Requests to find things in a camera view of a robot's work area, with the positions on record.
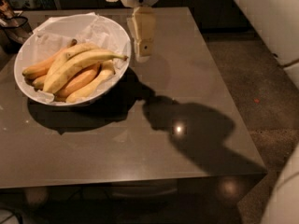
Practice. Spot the dark wire basket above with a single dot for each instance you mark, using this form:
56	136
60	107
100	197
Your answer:
17	30

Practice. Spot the yellow banana behind top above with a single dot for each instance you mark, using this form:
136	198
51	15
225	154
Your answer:
69	53

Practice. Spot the orange-yellow middle banana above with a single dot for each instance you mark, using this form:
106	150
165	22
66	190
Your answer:
80	80

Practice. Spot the orange banana far left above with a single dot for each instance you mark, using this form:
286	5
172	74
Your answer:
42	68

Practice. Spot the large top yellow banana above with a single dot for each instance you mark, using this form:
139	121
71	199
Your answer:
79	62

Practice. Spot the white oval bowl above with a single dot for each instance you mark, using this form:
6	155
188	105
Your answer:
25	87

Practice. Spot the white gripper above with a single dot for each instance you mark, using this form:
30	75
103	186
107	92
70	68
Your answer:
141	26

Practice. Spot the small banana left low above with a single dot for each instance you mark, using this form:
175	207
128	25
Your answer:
38	83

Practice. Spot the white object bottom left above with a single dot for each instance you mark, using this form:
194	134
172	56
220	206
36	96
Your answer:
9	217

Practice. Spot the yellow banana front right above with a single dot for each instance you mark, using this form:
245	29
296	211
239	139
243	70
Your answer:
107	71

